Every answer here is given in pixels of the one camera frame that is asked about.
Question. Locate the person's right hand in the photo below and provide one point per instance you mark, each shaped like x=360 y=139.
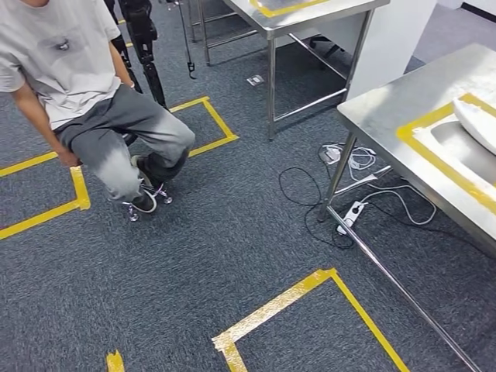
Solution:
x=70 y=158

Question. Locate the white plastic car part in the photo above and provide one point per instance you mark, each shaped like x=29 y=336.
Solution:
x=476 y=123

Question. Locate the person's right forearm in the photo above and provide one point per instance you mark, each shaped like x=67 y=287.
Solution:
x=37 y=120

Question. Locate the person's left forearm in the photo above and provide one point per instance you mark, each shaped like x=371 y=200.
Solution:
x=121 y=67

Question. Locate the steel workbench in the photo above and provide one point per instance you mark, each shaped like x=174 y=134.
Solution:
x=349 y=10
x=387 y=102

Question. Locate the yellow floor tape square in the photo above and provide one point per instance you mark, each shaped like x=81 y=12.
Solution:
x=80 y=190
x=221 y=120

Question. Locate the seated person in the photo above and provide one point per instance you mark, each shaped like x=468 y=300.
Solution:
x=77 y=67

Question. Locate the chrome wheeled stool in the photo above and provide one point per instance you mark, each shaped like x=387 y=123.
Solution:
x=132 y=213

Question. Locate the black robot legs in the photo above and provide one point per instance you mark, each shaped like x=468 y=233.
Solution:
x=143 y=31

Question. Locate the yellow floor tape piece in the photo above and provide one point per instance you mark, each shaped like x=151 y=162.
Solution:
x=115 y=363

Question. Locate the grey floor socket plate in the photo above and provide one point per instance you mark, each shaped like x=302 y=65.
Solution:
x=256 y=80

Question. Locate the black office chair base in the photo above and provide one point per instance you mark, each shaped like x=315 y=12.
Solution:
x=329 y=49

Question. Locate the white power strip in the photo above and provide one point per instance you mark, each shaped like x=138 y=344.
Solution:
x=350 y=215

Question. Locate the white partition panel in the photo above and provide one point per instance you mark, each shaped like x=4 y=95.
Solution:
x=391 y=46

